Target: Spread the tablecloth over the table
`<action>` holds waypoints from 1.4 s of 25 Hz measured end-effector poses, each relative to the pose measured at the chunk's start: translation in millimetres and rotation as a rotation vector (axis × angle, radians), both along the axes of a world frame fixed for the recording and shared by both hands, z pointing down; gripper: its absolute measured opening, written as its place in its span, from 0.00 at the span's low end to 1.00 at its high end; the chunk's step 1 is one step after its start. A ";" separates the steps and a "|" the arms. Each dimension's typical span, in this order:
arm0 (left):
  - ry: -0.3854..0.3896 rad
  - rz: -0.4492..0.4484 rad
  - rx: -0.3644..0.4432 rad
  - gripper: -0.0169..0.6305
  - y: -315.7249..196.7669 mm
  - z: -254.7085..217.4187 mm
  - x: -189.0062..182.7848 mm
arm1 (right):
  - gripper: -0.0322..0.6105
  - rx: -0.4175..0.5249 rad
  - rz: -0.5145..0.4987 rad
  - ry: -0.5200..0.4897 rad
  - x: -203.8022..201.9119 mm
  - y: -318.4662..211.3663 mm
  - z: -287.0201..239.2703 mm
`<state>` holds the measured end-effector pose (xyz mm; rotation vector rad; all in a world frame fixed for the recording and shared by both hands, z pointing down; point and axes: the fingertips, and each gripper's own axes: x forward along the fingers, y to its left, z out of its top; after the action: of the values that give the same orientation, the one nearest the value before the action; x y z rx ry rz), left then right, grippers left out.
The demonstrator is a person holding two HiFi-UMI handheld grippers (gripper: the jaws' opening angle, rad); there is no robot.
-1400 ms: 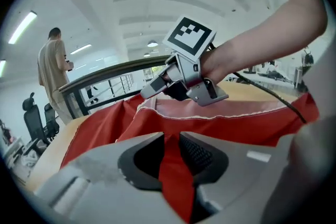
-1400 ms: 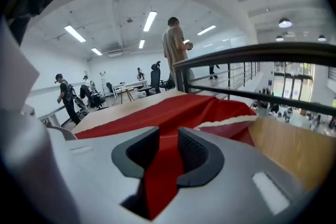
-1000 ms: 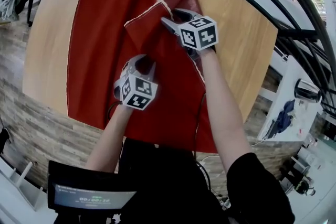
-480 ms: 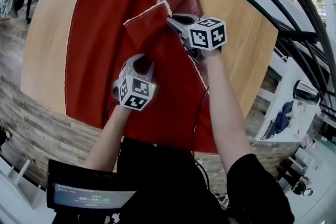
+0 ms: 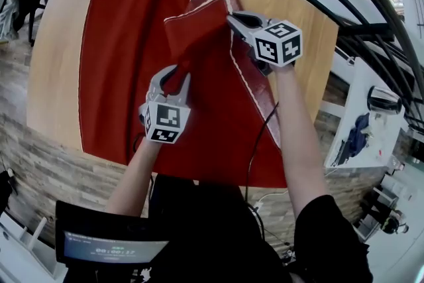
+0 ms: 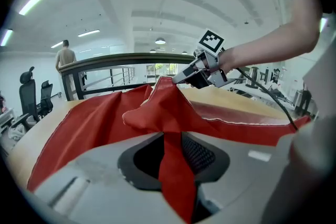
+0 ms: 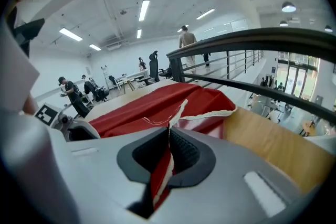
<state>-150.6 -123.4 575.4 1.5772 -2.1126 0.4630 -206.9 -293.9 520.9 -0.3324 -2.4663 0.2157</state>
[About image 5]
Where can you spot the person's left forearm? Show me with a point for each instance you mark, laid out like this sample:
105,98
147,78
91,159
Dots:
132,182

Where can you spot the white table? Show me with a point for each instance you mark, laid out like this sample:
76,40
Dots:
381,142

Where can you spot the white shelf unit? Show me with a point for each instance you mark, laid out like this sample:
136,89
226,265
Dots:
20,255

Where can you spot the person's right forearm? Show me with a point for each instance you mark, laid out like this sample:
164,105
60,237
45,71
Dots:
298,142

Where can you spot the red tablecloth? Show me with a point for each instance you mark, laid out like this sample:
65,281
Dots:
126,59

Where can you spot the black eyeglasses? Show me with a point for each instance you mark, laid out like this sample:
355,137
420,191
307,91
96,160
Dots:
339,154

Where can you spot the grey garment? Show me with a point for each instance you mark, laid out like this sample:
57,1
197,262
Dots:
8,10

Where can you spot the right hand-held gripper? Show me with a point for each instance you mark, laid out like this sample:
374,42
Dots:
280,43

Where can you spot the person's black shirt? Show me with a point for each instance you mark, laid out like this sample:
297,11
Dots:
215,235

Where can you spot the black monitor screen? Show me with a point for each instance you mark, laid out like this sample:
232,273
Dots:
99,222

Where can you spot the dark blue cloth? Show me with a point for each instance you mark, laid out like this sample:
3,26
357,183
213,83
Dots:
357,139

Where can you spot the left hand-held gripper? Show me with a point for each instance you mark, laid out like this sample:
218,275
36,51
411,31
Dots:
165,122

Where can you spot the white power strip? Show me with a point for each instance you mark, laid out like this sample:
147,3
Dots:
259,206

